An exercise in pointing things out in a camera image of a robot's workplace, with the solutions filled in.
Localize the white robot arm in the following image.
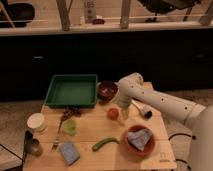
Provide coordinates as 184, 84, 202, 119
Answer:
116, 73, 213, 171

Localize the orange red apple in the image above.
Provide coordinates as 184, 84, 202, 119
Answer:
107, 108, 119, 120

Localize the green plastic cup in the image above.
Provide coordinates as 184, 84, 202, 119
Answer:
62, 119, 76, 136

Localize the silver metal cup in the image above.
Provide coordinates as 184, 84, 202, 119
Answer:
25, 139, 43, 157

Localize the dark brown bowl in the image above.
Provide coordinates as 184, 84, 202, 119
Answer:
97, 81, 118, 100

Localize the grey folded cloth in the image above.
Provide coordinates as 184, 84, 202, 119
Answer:
127, 129, 152, 151

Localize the orange clay bowl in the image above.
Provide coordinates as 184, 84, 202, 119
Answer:
121, 125, 155, 157

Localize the green chili pepper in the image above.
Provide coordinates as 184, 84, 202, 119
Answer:
92, 137, 120, 152

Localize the bunch of dark grapes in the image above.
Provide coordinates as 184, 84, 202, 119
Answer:
63, 107, 81, 119

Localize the metal fork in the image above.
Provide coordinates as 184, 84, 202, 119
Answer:
51, 116, 66, 152

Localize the green plastic tray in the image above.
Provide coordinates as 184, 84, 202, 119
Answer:
45, 74, 97, 108

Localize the blue sponge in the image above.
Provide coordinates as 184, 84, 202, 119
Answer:
59, 142, 80, 166

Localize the wooden table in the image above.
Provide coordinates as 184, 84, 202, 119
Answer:
23, 104, 177, 171

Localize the white tape roll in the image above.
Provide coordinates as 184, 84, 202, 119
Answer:
27, 113, 47, 132

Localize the black office chair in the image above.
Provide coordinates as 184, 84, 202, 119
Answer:
137, 0, 201, 23

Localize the white handled brush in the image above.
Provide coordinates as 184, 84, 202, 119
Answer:
132, 100, 152, 119

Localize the black cable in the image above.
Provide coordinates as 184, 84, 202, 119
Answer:
167, 132, 197, 171

